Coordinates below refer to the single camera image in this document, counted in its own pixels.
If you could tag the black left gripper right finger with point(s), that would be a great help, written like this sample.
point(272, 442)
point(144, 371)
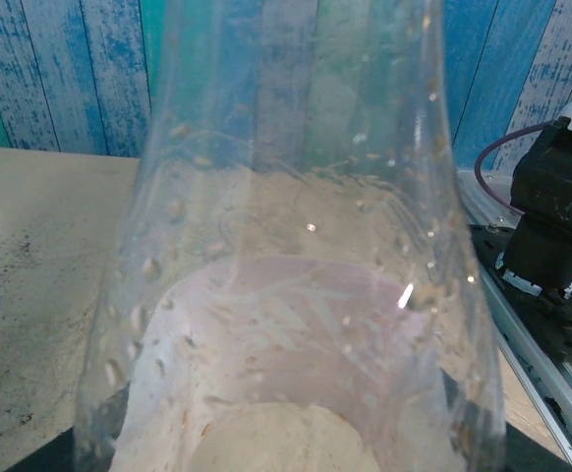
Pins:
point(527, 454)

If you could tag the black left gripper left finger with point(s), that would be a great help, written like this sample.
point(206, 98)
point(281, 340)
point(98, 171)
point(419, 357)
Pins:
point(50, 454)

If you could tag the clear bottle with red label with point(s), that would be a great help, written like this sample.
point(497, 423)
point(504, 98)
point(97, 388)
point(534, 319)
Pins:
point(291, 295)

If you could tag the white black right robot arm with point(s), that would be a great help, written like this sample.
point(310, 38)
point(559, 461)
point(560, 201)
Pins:
point(551, 196)

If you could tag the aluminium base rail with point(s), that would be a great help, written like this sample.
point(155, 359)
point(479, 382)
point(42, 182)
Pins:
point(536, 388)

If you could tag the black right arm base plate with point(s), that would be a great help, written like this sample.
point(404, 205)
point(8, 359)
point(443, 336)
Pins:
point(551, 324)

